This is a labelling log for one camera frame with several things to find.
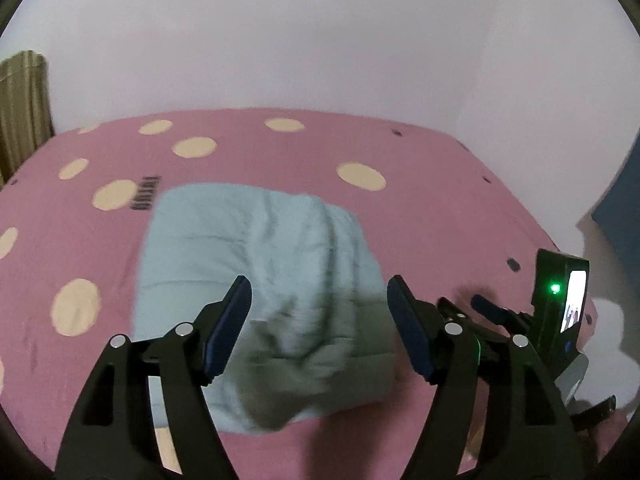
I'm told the striped olive curtain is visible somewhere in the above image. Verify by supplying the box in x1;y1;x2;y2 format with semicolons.
0;51;55;186

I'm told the pink polka dot bed sheet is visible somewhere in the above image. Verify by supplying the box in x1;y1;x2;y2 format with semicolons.
0;107;601;480

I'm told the light blue puffer jacket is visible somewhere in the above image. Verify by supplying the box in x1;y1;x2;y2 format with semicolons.
134;183;399;434

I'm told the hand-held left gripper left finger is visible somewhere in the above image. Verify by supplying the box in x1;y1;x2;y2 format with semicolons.
54;275;253;480

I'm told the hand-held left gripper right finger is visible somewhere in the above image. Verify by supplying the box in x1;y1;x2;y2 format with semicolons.
387;275;586;480

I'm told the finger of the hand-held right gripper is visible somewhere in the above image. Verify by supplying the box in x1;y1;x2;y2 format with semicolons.
437;297;472;324
471;293;534;334

